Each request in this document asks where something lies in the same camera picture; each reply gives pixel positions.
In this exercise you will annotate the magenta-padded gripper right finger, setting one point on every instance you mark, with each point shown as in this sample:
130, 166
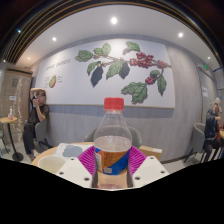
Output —
136, 161

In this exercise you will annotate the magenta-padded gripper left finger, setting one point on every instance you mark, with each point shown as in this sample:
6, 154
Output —
86, 161

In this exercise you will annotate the clear red-capped water bottle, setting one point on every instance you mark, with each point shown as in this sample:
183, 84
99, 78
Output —
112, 146

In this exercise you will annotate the small brown cardboard box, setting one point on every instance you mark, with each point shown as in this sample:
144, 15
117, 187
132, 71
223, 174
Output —
151, 151

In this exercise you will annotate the white printed paper sheet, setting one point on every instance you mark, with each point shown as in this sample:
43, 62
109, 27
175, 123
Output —
71, 150

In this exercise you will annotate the black mug, white inside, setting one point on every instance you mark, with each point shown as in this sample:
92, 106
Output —
50, 163

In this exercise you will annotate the grey chair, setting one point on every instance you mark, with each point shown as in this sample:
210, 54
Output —
40, 130
199, 131

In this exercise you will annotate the person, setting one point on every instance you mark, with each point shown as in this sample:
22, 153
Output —
211, 123
36, 115

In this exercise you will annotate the small bottle with red label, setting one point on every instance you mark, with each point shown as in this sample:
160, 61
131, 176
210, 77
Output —
11, 113

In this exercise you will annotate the small round wooden side table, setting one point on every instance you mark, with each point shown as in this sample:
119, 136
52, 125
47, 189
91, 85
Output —
6, 120

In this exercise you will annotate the green exit sign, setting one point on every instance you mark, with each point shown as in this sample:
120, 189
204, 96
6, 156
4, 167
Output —
205, 66

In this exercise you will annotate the round ceiling lights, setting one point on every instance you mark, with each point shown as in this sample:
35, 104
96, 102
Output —
114, 20

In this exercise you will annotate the coffee plant wall mural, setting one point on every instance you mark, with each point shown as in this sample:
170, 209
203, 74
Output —
73, 86

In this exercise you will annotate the white wall notice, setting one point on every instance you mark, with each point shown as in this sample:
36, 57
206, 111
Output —
204, 92

